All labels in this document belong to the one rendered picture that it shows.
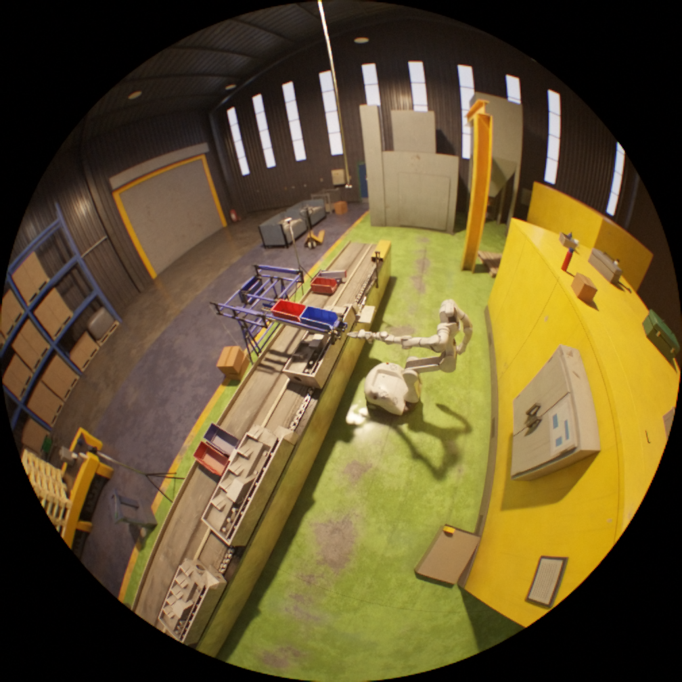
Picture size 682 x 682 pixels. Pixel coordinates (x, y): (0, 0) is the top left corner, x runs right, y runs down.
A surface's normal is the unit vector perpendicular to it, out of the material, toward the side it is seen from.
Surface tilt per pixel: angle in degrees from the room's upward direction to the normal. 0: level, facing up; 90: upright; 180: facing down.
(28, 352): 90
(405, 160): 90
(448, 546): 0
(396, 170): 90
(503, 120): 90
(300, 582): 0
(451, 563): 0
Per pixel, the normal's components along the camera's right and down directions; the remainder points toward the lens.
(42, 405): 0.93, 0.19
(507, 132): -0.36, 0.72
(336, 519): -0.11, -0.67
